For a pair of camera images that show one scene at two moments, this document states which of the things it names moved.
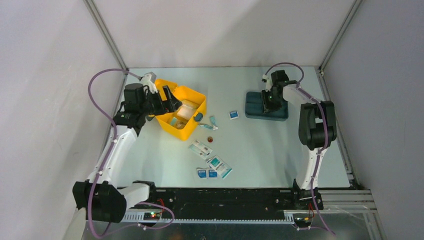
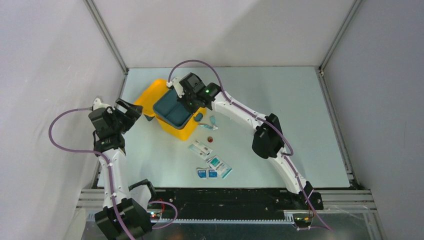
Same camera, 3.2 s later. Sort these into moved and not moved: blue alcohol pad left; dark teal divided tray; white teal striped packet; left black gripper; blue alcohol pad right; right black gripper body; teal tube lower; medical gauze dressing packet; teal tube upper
Moved: right black gripper body; left black gripper; dark teal divided tray
Not moved: teal tube upper; white teal striped packet; blue alcohol pad left; teal tube lower; blue alcohol pad right; medical gauze dressing packet
